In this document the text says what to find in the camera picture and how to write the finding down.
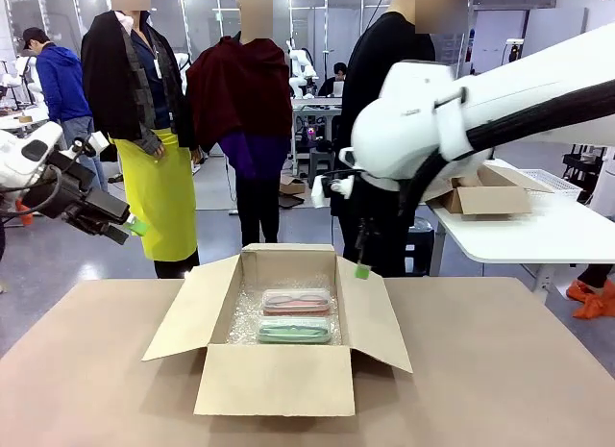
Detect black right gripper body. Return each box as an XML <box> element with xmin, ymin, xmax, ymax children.
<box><xmin>357</xmin><ymin>174</ymin><xmax>401</xmax><ymax>223</ymax></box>

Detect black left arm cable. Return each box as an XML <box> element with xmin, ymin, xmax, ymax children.
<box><xmin>0</xmin><ymin>164</ymin><xmax>64</xmax><ymax>223</ymax></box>

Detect clear bubble wrap sheet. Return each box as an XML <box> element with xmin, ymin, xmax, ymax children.
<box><xmin>225</xmin><ymin>280</ymin><xmax>344</xmax><ymax>347</ymax></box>

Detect mannequin with maroon cape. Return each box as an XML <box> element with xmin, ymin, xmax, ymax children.
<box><xmin>184</xmin><ymin>0</ymin><xmax>294</xmax><ymax>249</ymax></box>

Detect pink glasses case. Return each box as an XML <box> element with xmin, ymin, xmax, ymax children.
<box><xmin>260</xmin><ymin>287</ymin><xmax>333</xmax><ymax>316</ymax></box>

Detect small open cardboard box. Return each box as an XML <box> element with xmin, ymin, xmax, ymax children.
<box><xmin>424</xmin><ymin>161</ymin><xmax>554</xmax><ymax>217</ymax></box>

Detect white side table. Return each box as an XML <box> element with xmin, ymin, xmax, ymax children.
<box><xmin>430</xmin><ymin>157</ymin><xmax>615</xmax><ymax>305</ymax></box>

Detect white mesh basket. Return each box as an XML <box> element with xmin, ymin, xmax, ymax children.
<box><xmin>520</xmin><ymin>167</ymin><xmax>585</xmax><ymax>206</ymax></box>

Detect green eyeglasses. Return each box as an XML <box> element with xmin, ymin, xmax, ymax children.
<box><xmin>261</xmin><ymin>323</ymin><xmax>331</xmax><ymax>336</ymax></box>

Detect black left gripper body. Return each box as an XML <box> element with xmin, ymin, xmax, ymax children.
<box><xmin>22</xmin><ymin>150</ymin><xmax>132</xmax><ymax>237</ymax></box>

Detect white rounded column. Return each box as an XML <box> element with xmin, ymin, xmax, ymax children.
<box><xmin>587</xmin><ymin>146</ymin><xmax>615</xmax><ymax>218</ymax></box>

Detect black utility cart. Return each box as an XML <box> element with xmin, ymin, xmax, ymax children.
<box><xmin>560</xmin><ymin>150</ymin><xmax>607</xmax><ymax>180</ymax></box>

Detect metal workbench frame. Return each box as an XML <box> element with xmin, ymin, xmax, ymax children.
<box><xmin>289</xmin><ymin>96</ymin><xmax>345</xmax><ymax>162</ymax></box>

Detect grey stool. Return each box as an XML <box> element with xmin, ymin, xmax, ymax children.
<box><xmin>307</xmin><ymin>147</ymin><xmax>338</xmax><ymax>190</ymax></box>

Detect black trouser leg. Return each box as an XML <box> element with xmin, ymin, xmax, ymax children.
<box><xmin>578</xmin><ymin>262</ymin><xmax>615</xmax><ymax>287</ymax></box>

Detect open cardboard shipping box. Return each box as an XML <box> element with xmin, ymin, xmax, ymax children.
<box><xmin>141</xmin><ymin>243</ymin><xmax>415</xmax><ymax>418</ymax></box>

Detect person in black t-shirt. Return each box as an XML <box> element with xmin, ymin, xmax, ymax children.
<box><xmin>330</xmin><ymin>0</ymin><xmax>487</xmax><ymax>279</ymax></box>

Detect orange garment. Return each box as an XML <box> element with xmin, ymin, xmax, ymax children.
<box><xmin>13</xmin><ymin>198</ymin><xmax>36</xmax><ymax>226</ymax></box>

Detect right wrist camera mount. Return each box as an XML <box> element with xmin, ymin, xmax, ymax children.
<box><xmin>310</xmin><ymin>173</ymin><xmax>359</xmax><ymax>210</ymax></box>

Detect mannequin with yellow skirt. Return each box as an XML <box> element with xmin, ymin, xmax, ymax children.
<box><xmin>80</xmin><ymin>0</ymin><xmax>201</xmax><ymax>281</ymax></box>

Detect cardboard box on floor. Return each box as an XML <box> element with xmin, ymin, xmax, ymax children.
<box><xmin>279</xmin><ymin>175</ymin><xmax>308</xmax><ymax>196</ymax></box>

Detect white office desk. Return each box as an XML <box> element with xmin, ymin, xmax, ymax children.
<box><xmin>0</xmin><ymin>112</ymin><xmax>50</xmax><ymax>132</ymax></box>

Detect black right arm cable sleeve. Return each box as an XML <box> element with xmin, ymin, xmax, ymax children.
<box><xmin>398</xmin><ymin>78</ymin><xmax>615</xmax><ymax>218</ymax></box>

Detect pink eyeglasses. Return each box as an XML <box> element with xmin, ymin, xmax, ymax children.
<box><xmin>266</xmin><ymin>294</ymin><xmax>329</xmax><ymax>310</ymax></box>

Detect seated person in black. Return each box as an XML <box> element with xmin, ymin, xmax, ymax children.
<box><xmin>316</xmin><ymin>62</ymin><xmax>350</xmax><ymax>98</ymax></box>

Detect person in blue hoodie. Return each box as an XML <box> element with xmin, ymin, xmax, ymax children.
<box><xmin>20</xmin><ymin>27</ymin><xmax>110</xmax><ymax>194</ymax></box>

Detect dark round stool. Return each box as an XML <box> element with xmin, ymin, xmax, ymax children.
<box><xmin>404</xmin><ymin>215</ymin><xmax>436</xmax><ymax>278</ymax></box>

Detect orange shoe cover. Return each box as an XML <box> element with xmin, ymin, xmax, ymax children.
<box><xmin>566</xmin><ymin>279</ymin><xmax>603</xmax><ymax>305</ymax></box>
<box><xmin>572</xmin><ymin>291</ymin><xmax>615</xmax><ymax>320</ymax></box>

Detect green glasses case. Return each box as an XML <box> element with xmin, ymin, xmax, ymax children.
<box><xmin>256</xmin><ymin>315</ymin><xmax>334</xmax><ymax>345</ymax></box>

